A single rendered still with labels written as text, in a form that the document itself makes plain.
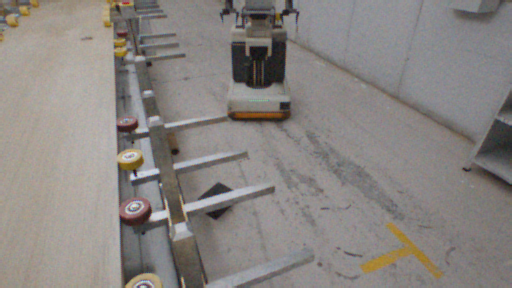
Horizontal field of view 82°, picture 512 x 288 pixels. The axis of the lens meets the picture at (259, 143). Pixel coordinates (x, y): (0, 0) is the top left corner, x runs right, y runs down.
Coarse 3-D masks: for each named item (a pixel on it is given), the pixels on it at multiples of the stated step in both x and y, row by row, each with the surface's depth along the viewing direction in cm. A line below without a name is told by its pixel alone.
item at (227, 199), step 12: (228, 192) 92; (240, 192) 92; (252, 192) 92; (264, 192) 94; (192, 204) 88; (204, 204) 88; (216, 204) 89; (228, 204) 91; (156, 216) 84; (192, 216) 87; (144, 228) 82
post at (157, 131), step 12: (156, 120) 63; (156, 132) 64; (156, 144) 65; (168, 144) 67; (156, 156) 67; (168, 156) 68; (168, 168) 70; (168, 180) 72; (168, 192) 74; (168, 204) 76; (180, 204) 77; (180, 216) 80
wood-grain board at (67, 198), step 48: (48, 0) 354; (96, 0) 354; (0, 48) 197; (48, 48) 197; (96, 48) 197; (0, 96) 136; (48, 96) 136; (96, 96) 136; (0, 144) 104; (48, 144) 104; (96, 144) 104; (0, 192) 84; (48, 192) 84; (96, 192) 85; (0, 240) 71; (48, 240) 71; (96, 240) 71
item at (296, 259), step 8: (304, 248) 79; (288, 256) 77; (296, 256) 77; (304, 256) 77; (312, 256) 77; (264, 264) 75; (272, 264) 75; (280, 264) 75; (288, 264) 75; (296, 264) 76; (304, 264) 78; (240, 272) 73; (248, 272) 73; (256, 272) 73; (264, 272) 73; (272, 272) 74; (280, 272) 75; (224, 280) 71; (232, 280) 71; (240, 280) 71; (248, 280) 71; (256, 280) 73; (264, 280) 74
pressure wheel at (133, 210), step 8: (128, 200) 81; (136, 200) 81; (144, 200) 81; (120, 208) 79; (128, 208) 79; (136, 208) 79; (144, 208) 79; (120, 216) 77; (128, 216) 76; (136, 216) 76; (144, 216) 78; (128, 224) 77; (136, 224) 78; (144, 232) 85
